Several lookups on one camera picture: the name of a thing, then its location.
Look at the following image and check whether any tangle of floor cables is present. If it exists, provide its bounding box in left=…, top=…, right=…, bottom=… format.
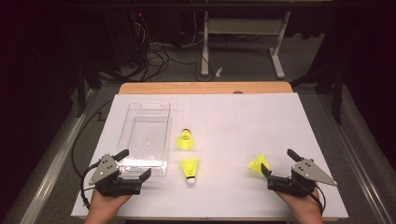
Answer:
left=130, top=12, right=216, bottom=83

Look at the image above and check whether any white board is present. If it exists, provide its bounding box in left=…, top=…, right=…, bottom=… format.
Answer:
left=70, top=91, right=349, bottom=220

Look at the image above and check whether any right hand-held gripper cable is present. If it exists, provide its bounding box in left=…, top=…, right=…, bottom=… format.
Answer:
left=311, top=183, right=327, bottom=214

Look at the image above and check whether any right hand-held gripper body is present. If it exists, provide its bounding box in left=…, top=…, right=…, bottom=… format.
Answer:
left=266, top=158, right=338, bottom=198

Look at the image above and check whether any black metal stand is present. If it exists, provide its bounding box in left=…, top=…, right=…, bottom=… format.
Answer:
left=75, top=60, right=104, bottom=119
left=290, top=62, right=346, bottom=126

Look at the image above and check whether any hand-held gripper cable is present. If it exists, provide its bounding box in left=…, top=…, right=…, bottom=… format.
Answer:
left=311, top=183, right=327, bottom=214
left=79, top=161, right=104, bottom=209

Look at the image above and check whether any white metal stand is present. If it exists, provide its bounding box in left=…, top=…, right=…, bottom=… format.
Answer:
left=200, top=8, right=292, bottom=79

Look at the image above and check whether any black computer tower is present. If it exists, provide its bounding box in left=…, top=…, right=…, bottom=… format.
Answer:
left=104, top=10, right=150, bottom=68

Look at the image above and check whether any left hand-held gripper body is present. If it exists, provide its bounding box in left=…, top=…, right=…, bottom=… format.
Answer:
left=88, top=153, right=143, bottom=198

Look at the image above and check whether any left hand-held gripper cable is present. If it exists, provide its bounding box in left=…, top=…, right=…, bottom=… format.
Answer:
left=79, top=161, right=104, bottom=209

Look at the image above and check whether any clear plastic bin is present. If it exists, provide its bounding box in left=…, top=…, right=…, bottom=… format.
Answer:
left=115, top=102, right=172, bottom=177

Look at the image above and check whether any long black floor cable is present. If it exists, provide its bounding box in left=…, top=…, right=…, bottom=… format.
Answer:
left=71, top=98, right=115, bottom=180

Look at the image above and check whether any person's right hand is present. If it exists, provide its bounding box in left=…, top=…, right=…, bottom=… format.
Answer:
left=275, top=187, right=323, bottom=216

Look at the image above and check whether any wooden table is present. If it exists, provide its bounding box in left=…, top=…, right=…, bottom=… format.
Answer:
left=118, top=81, right=294, bottom=95

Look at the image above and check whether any person's left hand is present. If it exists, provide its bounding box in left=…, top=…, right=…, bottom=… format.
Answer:
left=88, top=189, right=132, bottom=216

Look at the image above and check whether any yellow shuttlecock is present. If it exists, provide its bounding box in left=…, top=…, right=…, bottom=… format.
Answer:
left=247, top=153, right=272, bottom=175
left=175, top=128, right=196, bottom=151
left=179, top=157, right=200, bottom=186

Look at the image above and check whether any aluminium floor rail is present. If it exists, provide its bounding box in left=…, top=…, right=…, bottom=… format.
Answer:
left=18, top=88, right=98, bottom=224
left=317, top=92, right=394, bottom=224

